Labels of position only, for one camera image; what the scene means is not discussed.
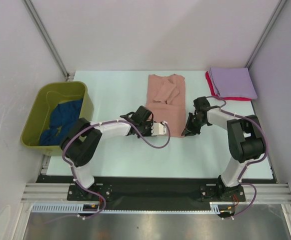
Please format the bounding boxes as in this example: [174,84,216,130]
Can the pink printed t shirt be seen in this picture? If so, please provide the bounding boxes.
[146,74,186,138]

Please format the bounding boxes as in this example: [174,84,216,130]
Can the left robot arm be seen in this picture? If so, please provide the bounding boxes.
[60,106,154,200]

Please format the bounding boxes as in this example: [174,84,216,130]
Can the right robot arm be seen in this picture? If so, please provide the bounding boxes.
[181,96,268,201]

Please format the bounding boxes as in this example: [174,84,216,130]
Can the folded red t shirt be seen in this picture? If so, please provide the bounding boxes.
[205,71,251,102]

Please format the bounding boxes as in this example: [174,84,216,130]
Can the folded purple t shirt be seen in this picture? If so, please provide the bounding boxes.
[208,67,258,100]

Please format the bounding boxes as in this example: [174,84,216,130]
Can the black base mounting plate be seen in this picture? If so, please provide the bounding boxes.
[35,174,278,204]

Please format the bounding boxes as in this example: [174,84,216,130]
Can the blue t shirt in bin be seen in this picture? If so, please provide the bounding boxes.
[39,98,83,146]

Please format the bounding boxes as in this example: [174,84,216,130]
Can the olive green plastic bin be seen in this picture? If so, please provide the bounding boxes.
[20,81,94,156]

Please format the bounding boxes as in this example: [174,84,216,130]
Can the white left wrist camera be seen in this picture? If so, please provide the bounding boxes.
[151,121,168,136]

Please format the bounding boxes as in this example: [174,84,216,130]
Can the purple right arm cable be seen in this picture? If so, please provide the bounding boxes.
[207,96,269,221]

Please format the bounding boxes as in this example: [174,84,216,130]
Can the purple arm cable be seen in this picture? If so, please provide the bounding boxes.
[207,96,269,221]
[31,120,172,225]

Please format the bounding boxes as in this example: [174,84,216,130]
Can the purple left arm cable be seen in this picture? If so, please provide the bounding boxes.
[31,120,172,225]

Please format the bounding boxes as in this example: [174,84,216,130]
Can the white slotted cable duct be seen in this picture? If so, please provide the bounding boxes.
[31,201,236,214]

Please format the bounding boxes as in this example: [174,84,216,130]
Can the aluminium front rail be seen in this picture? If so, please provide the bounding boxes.
[21,183,291,204]

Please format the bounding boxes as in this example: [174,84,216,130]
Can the aluminium frame post right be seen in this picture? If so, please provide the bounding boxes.
[245,0,289,69]

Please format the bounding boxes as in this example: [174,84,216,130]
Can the aluminium frame post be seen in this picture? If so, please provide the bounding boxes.
[245,0,289,69]
[22,0,70,81]

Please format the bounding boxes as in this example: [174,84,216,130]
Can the aluminium frame post left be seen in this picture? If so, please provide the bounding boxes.
[22,0,70,81]

